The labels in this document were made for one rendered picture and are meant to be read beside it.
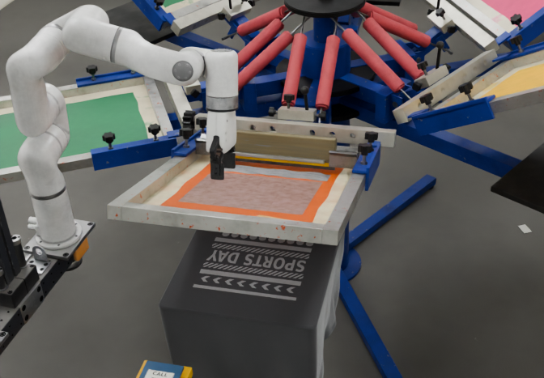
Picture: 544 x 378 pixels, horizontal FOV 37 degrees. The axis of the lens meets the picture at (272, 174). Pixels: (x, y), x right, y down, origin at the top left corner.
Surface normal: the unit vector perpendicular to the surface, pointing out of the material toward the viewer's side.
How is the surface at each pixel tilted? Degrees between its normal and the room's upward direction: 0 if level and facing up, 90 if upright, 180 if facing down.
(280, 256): 0
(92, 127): 0
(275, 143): 72
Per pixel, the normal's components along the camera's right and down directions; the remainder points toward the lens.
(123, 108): -0.04, -0.83
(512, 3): -0.55, -0.60
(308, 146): -0.23, 0.27
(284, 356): -0.28, 0.59
